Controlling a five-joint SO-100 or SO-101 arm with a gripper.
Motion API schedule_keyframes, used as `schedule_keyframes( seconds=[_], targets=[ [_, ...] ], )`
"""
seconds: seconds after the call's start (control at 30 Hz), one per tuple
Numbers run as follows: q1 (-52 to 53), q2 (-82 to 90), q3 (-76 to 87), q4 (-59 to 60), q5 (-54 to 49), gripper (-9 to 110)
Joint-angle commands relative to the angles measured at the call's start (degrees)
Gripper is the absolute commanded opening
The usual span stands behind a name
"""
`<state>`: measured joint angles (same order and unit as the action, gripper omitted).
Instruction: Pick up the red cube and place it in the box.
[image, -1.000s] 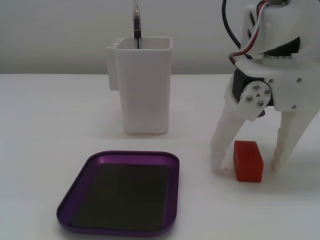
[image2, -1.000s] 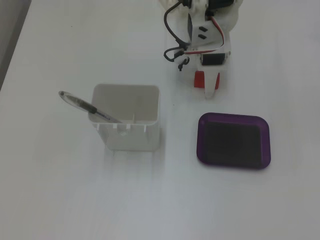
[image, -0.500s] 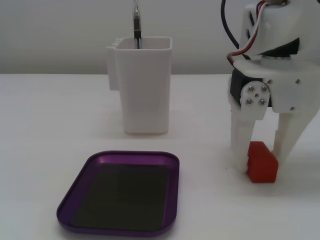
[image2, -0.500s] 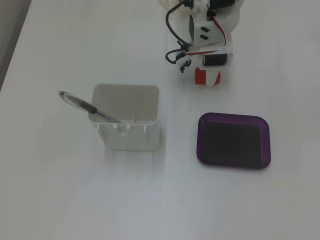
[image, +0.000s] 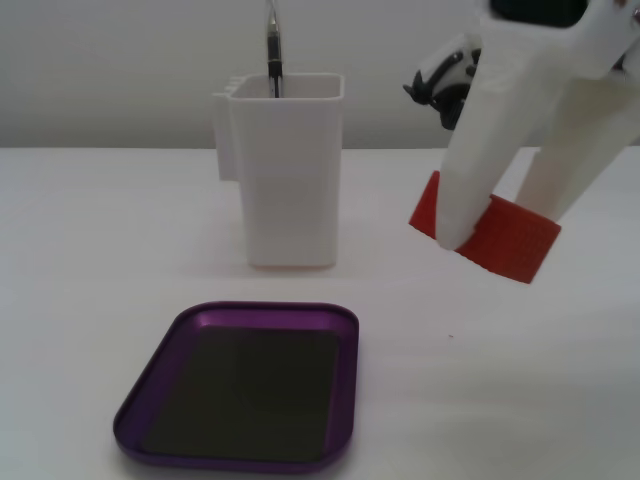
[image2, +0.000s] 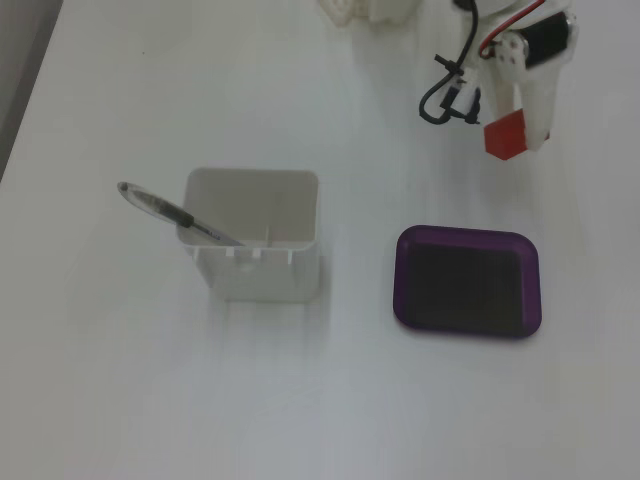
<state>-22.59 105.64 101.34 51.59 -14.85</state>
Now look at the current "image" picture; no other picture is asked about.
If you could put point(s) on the red rectangular cube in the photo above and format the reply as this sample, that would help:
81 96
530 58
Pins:
520 240

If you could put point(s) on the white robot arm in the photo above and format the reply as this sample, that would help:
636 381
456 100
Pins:
452 82

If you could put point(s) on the white plastic pen holder box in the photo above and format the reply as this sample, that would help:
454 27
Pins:
290 175

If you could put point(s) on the black clear ballpoint pen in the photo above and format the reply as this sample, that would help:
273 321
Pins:
275 50

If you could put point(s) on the purple metal tray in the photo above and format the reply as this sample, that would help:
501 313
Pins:
240 390

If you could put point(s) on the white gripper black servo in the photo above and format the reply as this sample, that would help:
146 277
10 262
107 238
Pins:
537 52

